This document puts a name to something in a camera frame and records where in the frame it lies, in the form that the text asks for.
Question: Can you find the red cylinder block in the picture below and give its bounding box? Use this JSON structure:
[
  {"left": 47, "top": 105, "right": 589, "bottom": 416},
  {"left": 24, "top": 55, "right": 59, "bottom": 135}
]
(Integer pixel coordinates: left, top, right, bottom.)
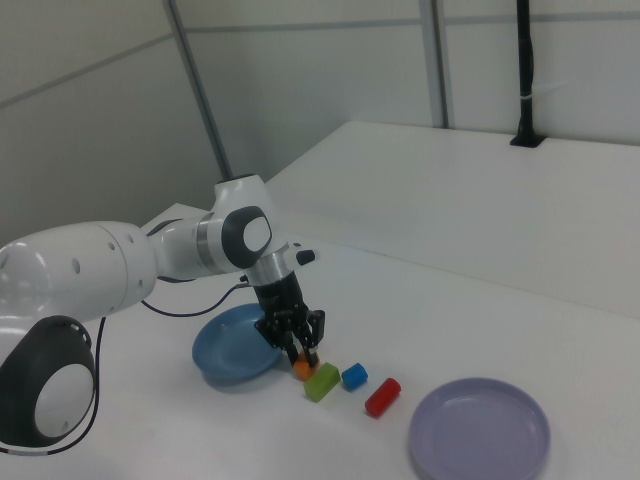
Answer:
[{"left": 364, "top": 378, "right": 403, "bottom": 417}]

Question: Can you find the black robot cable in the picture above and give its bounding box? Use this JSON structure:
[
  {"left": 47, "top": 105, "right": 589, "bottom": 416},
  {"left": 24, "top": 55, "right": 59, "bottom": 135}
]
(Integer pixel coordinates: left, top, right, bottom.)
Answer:
[{"left": 0, "top": 272, "right": 251, "bottom": 457}]

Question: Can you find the blue block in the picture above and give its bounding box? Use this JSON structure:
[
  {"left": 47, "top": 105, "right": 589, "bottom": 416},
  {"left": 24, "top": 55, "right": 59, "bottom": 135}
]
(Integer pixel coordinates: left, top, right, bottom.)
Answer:
[{"left": 341, "top": 363, "right": 370, "bottom": 392}]

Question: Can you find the green block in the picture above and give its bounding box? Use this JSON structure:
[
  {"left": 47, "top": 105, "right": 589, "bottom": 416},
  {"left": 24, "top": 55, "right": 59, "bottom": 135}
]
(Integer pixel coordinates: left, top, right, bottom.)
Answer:
[{"left": 303, "top": 362, "right": 342, "bottom": 403}]

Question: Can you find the purple plate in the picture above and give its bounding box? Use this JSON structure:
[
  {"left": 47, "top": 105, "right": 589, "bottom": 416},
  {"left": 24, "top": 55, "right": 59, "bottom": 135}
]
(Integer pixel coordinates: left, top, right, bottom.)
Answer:
[{"left": 408, "top": 377, "right": 552, "bottom": 480}]

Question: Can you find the orange block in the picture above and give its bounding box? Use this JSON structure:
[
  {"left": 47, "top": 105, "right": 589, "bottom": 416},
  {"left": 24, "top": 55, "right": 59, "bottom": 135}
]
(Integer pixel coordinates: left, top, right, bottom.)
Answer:
[{"left": 292, "top": 349, "right": 321, "bottom": 380}]

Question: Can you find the blue plate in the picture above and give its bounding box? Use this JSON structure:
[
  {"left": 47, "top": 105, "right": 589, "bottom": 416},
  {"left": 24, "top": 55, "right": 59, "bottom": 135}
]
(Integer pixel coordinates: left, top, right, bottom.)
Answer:
[{"left": 192, "top": 302, "right": 284, "bottom": 386}]

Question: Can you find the grey partition post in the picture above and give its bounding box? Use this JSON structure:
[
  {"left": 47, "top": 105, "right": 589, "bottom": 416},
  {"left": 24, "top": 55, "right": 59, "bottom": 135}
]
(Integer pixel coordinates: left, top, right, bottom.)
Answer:
[
  {"left": 163, "top": 0, "right": 234, "bottom": 181},
  {"left": 428, "top": 0, "right": 457, "bottom": 129}
]

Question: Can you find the black pole with clamp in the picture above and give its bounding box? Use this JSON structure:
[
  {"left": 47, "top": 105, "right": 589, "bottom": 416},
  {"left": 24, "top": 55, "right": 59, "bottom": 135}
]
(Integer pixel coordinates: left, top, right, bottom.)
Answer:
[{"left": 509, "top": 0, "right": 547, "bottom": 149}]

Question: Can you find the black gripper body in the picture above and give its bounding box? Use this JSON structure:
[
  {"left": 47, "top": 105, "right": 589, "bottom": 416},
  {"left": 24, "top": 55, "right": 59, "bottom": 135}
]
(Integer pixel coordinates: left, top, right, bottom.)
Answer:
[{"left": 251, "top": 272, "right": 307, "bottom": 324}]

